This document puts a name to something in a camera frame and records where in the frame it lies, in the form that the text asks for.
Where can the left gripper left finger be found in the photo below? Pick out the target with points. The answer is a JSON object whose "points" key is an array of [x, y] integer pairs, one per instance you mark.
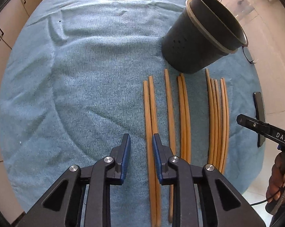
{"points": [[117, 170]]}

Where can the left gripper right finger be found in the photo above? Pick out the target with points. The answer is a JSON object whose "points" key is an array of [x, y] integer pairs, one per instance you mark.
{"points": [[165, 168]]}

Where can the wooden chopstick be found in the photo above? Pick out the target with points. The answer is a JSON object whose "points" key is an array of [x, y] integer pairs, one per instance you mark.
{"points": [[224, 125], [211, 119], [218, 100], [215, 123], [151, 169], [155, 130], [227, 126], [187, 121], [171, 132], [182, 119]]}

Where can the right hand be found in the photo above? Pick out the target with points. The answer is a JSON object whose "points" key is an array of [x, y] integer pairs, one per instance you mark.
{"points": [[276, 178]]}

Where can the black smartphone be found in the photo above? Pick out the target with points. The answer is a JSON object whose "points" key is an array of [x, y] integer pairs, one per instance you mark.
{"points": [[260, 113]]}

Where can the black eyeglasses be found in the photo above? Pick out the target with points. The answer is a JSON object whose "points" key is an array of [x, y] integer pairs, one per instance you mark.
{"points": [[248, 55]]}

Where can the blue terry towel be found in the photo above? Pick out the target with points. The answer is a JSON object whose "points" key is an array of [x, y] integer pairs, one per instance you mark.
{"points": [[73, 86]]}

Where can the black utensil holder cup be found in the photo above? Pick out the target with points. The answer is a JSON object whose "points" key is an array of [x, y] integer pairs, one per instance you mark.
{"points": [[204, 32]]}

